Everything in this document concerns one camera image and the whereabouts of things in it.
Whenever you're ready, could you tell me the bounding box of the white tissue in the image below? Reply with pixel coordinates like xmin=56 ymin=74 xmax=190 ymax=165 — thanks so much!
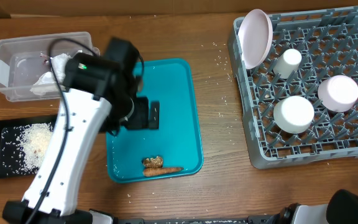
xmin=30 ymin=72 xmax=58 ymax=96
xmin=51 ymin=54 xmax=71 ymax=83

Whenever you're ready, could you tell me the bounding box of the red snack wrapper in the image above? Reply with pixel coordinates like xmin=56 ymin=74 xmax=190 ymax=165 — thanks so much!
xmin=40 ymin=53 xmax=52 ymax=65

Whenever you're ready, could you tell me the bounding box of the large white plate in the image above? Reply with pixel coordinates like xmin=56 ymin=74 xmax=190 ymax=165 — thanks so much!
xmin=238 ymin=9 xmax=273 ymax=69

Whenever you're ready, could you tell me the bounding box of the small white bowl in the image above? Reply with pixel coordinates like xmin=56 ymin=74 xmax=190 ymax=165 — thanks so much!
xmin=273 ymin=96 xmax=314 ymax=134

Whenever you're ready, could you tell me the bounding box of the white cup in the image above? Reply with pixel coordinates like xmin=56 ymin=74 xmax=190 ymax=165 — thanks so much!
xmin=273 ymin=49 xmax=302 ymax=79

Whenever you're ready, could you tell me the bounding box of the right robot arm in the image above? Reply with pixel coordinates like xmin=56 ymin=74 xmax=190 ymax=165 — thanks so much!
xmin=266 ymin=189 xmax=358 ymax=224

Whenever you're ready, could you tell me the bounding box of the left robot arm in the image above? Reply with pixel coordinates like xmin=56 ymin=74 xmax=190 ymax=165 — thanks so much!
xmin=2 ymin=38 xmax=160 ymax=224

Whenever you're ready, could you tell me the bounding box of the grey dishwasher rack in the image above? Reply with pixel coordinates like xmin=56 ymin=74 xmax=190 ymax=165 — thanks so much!
xmin=227 ymin=6 xmax=358 ymax=169

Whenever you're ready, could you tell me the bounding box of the brown food scrap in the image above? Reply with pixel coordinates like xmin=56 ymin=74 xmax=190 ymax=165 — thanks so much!
xmin=142 ymin=156 xmax=163 ymax=168

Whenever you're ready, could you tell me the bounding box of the teal serving tray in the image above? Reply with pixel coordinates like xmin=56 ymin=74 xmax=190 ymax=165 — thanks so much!
xmin=106 ymin=58 xmax=204 ymax=184

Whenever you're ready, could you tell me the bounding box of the carrot piece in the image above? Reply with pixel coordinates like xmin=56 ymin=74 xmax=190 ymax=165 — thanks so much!
xmin=143 ymin=167 xmax=183 ymax=177

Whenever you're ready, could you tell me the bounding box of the pile of white rice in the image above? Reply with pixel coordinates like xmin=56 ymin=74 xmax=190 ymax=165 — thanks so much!
xmin=0 ymin=123 xmax=52 ymax=175

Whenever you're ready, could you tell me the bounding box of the clear plastic storage bin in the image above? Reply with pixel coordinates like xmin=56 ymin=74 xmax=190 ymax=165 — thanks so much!
xmin=0 ymin=32 xmax=100 ymax=102

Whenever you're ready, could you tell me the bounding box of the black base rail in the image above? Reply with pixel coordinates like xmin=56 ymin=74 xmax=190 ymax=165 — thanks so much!
xmin=88 ymin=210 xmax=279 ymax=224

